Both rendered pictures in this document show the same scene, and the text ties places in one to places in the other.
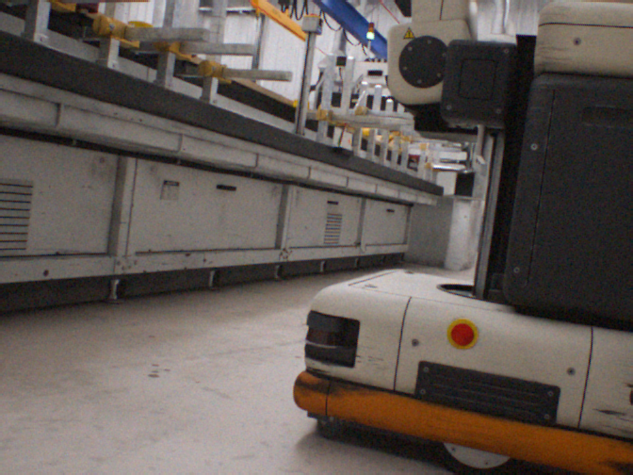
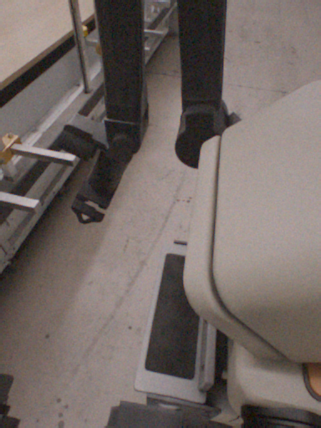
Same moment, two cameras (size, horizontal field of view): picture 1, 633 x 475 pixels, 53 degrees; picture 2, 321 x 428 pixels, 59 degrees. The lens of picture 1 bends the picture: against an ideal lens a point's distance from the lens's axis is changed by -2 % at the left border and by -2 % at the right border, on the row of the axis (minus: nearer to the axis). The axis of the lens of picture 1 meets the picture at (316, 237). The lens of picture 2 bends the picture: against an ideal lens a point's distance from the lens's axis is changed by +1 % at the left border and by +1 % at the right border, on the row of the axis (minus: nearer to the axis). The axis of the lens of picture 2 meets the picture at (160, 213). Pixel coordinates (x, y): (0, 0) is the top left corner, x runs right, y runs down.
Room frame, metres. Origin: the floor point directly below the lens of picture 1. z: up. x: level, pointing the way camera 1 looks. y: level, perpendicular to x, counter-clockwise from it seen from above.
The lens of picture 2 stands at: (1.26, -0.02, 1.49)
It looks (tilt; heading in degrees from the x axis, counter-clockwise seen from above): 50 degrees down; 349
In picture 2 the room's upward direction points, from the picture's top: 3 degrees clockwise
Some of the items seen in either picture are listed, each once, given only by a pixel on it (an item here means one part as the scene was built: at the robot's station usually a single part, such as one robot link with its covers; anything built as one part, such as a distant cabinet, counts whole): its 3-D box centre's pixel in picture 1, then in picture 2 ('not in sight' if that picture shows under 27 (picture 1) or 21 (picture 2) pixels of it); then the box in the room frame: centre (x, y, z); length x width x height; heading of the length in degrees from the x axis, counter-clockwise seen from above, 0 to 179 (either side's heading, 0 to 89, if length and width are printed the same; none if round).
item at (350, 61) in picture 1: (345, 105); not in sight; (3.33, -0.06, 0.93); 0.04 x 0.04 x 0.48; 68
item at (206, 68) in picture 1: (215, 72); (4, 150); (2.19, 0.41, 0.81); 0.14 x 0.06 x 0.05; 158
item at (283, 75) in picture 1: (232, 73); (21, 150); (2.19, 0.35, 0.81); 0.43 x 0.03 x 0.04; 68
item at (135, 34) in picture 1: (137, 35); not in sight; (1.73, 0.54, 0.80); 0.43 x 0.03 x 0.04; 68
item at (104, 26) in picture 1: (117, 32); not in sight; (1.73, 0.60, 0.81); 0.14 x 0.06 x 0.05; 158
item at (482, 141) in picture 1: (446, 91); not in sight; (1.33, -0.22, 0.68); 0.28 x 0.27 x 0.25; 162
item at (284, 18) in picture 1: (286, 22); not in sight; (8.34, 0.73, 2.65); 1.71 x 0.09 x 0.32; 158
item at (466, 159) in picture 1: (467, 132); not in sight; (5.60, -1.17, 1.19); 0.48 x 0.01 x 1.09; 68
